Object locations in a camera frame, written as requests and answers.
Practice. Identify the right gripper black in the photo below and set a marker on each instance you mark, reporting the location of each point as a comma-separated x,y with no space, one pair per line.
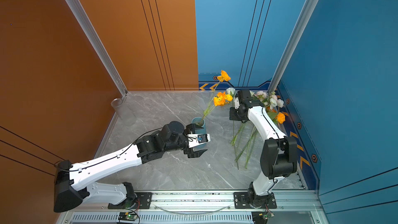
236,118

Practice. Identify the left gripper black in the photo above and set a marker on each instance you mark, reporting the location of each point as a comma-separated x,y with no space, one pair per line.
195,153

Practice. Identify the white rosebud flower stem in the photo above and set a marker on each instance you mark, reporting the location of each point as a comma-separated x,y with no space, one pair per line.
231,92

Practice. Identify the teal ceramic vase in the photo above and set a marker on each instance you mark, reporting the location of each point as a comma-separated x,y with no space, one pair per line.
200,124

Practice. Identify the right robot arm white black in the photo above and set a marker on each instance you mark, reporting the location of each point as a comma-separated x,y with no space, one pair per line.
279,153

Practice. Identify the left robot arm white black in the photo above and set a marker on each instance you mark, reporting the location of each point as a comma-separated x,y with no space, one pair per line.
78,183

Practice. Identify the white pink small flowers stem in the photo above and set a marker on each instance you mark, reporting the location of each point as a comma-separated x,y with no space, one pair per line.
273,102

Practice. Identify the clear ribbed glass vase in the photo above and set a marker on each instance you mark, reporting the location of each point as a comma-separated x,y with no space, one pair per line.
124,112

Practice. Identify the orange rose flower stem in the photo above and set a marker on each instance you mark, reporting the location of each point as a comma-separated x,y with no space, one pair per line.
277,118

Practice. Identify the left green circuit board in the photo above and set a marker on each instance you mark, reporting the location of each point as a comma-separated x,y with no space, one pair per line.
128,218

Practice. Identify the right circuit board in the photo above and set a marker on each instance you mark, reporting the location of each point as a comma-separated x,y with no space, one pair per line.
261,217

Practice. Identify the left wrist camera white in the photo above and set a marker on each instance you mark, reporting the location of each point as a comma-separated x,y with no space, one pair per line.
197,139

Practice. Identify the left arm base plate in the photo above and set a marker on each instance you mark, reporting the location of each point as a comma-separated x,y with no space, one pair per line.
140,200

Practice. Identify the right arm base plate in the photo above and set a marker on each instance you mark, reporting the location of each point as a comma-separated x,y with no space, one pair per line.
245,200

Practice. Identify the aluminium front rail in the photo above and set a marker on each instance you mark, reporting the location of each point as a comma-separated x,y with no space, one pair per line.
205,207

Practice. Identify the right aluminium corner post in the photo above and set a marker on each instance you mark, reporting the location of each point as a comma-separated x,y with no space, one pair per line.
299,28

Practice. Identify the aluminium corner post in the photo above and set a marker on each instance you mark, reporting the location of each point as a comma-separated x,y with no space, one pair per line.
86,25
299,28

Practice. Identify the left aluminium corner post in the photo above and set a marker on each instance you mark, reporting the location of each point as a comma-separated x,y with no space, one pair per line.
86,25

